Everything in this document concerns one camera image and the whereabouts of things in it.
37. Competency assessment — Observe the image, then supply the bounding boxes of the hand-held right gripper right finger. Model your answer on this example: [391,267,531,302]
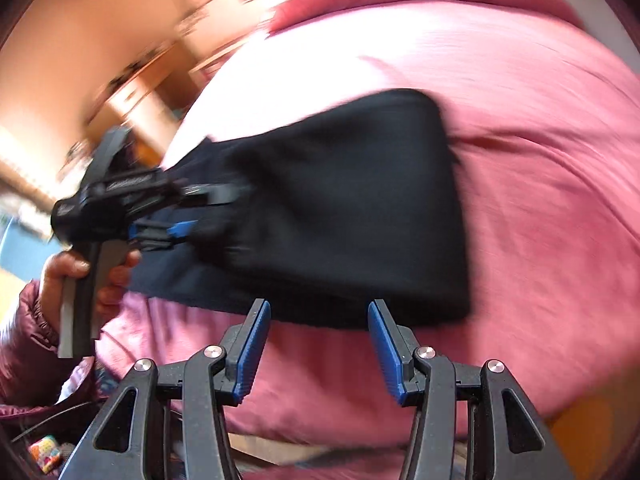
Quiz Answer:
[367,299,576,480]

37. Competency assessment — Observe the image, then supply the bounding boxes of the bed with pink sheet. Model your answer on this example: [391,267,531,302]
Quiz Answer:
[95,0,640,461]

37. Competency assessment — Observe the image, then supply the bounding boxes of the person's left forearm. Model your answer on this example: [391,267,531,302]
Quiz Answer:
[0,280,103,418]

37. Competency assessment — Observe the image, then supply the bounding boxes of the person's left hand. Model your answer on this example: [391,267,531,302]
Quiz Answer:
[40,250,143,331]

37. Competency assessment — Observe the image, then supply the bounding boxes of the wooden desk with white cabinet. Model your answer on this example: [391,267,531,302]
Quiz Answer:
[87,42,201,128]

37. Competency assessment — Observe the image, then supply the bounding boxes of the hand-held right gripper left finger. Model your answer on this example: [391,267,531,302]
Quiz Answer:
[57,298,272,480]

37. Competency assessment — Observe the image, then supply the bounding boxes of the small colourful patterned object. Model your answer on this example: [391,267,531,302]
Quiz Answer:
[27,435,64,474]

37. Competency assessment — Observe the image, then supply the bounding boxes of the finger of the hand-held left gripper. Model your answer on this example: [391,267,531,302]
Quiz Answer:
[167,180,253,209]
[127,219,201,254]

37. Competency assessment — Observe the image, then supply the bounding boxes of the black pants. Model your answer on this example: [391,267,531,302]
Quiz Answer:
[125,88,473,333]

